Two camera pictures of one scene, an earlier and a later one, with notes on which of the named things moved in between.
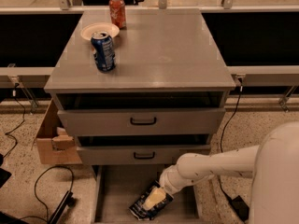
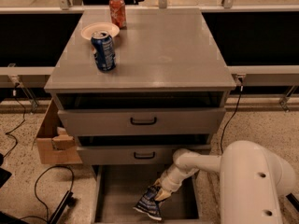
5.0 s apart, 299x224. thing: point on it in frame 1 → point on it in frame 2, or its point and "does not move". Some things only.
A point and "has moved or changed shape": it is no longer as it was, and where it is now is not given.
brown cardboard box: [55, 144] does not move
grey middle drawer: [136, 155] does not move
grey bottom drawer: [118, 187] does not move
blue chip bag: [137, 207] has moved or changed shape
